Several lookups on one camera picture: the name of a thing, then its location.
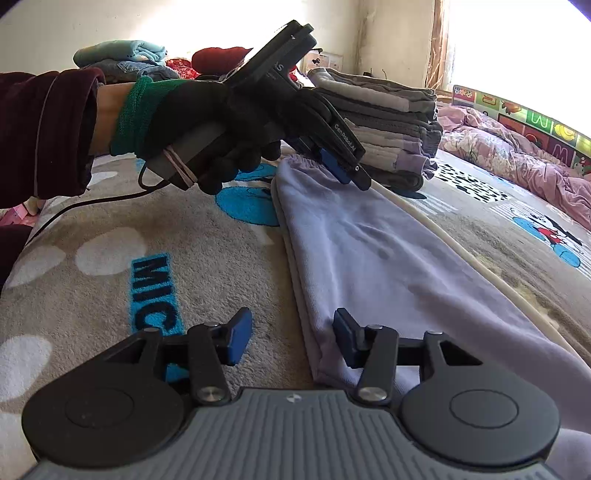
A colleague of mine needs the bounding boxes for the black cable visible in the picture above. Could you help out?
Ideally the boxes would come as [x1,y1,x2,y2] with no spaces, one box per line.
[28,157,200,246]

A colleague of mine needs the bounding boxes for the denim garment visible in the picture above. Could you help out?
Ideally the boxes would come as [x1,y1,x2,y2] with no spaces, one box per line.
[95,59,180,85]

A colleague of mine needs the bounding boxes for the person's left hand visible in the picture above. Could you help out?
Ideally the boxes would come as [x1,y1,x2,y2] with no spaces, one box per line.
[110,75,334,195]

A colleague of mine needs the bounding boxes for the lavender pants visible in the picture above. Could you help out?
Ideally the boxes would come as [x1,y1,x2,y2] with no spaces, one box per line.
[270,154,591,480]

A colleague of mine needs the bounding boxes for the dark red cloth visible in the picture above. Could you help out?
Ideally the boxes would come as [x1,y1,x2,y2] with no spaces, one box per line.
[191,46,254,71]

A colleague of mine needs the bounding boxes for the window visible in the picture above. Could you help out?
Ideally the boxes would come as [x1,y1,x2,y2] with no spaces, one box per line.
[434,0,591,139]

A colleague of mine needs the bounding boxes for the cartoon printed blanket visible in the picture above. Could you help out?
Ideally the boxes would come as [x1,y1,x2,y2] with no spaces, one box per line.
[0,147,591,480]

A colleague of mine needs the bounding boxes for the stack of grey folded clothes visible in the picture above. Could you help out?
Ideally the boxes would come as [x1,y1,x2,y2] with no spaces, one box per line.
[306,67,445,193]

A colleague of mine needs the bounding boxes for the colourful alphabet foam mat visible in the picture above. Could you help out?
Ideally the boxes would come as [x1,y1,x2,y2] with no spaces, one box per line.
[452,84,591,179]

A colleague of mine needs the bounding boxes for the person's left forearm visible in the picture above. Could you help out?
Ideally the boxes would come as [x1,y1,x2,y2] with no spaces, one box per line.
[0,68,124,211]

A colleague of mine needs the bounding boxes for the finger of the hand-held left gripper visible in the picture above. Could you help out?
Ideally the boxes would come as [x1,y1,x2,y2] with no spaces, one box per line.
[321,147,373,191]
[293,135,325,160]

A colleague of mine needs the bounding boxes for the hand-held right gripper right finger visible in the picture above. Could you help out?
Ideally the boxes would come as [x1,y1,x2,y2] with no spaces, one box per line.
[332,308,488,407]

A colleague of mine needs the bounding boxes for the purple floral quilt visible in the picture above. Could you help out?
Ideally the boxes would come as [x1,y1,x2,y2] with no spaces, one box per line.
[436,104,591,223]

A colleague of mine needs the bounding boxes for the light blue cloth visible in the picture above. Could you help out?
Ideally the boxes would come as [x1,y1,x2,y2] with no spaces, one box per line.
[74,39,168,68]

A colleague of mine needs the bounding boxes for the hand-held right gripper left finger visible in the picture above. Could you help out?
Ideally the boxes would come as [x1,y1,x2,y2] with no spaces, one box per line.
[99,307,254,407]

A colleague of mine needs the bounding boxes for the tan rubber band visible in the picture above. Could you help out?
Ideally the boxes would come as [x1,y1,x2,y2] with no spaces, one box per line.
[161,144,198,188]

